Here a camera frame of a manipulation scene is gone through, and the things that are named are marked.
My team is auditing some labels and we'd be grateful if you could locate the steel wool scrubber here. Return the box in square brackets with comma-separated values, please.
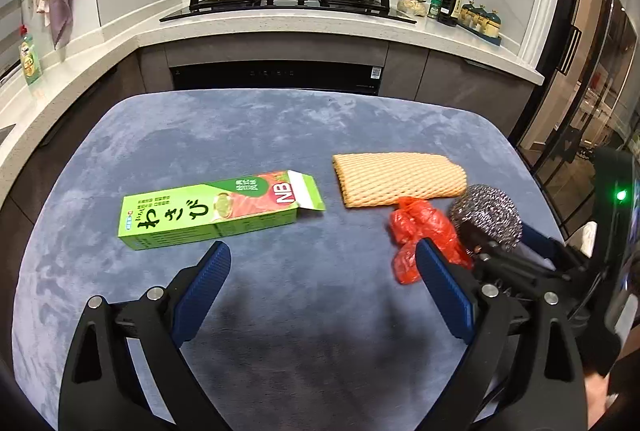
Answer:
[448, 184, 523, 249]

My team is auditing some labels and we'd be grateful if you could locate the white lined trash bin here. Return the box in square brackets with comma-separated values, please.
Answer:
[566, 221, 598, 258]

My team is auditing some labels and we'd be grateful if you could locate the white kitchen countertop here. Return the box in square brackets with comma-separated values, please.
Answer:
[1, 0, 544, 195]

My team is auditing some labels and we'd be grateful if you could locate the steel kitchen sink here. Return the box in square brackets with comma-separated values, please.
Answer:
[0, 125, 15, 144]

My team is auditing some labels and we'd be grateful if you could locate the red crumpled plastic bag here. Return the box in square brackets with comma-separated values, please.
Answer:
[390, 197, 473, 285]

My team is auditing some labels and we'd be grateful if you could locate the green wasabi box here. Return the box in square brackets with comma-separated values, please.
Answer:
[117, 170, 326, 250]

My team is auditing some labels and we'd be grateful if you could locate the blue grey table mat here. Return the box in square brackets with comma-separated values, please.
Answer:
[12, 90, 560, 430]

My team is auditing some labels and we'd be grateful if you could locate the yellow foam net sleeve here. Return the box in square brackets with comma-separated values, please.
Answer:
[332, 152, 468, 208]

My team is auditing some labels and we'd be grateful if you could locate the seasoning jar set on tray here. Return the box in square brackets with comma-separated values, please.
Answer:
[458, 1, 502, 47]

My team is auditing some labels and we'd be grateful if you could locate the small green cap jar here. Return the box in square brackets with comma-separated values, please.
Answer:
[428, 0, 442, 20]

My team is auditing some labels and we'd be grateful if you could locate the small garlic bowl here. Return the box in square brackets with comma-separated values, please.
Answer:
[396, 0, 427, 17]

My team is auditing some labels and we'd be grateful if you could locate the black gas stove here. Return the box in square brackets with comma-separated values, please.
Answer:
[160, 0, 416, 24]

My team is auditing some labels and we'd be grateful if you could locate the green dish soap bottle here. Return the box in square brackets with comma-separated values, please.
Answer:
[18, 25, 42, 84]

